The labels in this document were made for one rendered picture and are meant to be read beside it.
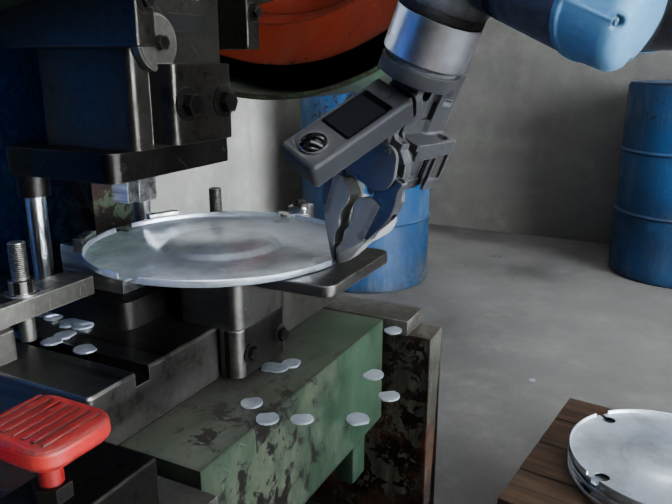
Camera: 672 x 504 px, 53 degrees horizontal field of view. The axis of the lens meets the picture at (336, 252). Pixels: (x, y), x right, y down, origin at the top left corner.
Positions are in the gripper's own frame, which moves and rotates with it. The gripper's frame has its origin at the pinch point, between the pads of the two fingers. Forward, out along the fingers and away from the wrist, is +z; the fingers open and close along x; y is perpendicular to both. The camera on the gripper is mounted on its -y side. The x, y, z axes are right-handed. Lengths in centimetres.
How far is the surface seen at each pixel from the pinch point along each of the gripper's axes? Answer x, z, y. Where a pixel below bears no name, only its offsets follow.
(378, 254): -1.2, 1.0, 5.9
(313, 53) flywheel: 34.7, -5.6, 26.6
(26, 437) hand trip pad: -7.0, 0.5, -34.0
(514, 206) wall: 103, 116, 303
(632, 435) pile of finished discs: -28, 32, 57
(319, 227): 10.2, 5.9, 9.7
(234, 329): 4.0, 11.3, -6.7
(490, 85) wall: 147, 61, 298
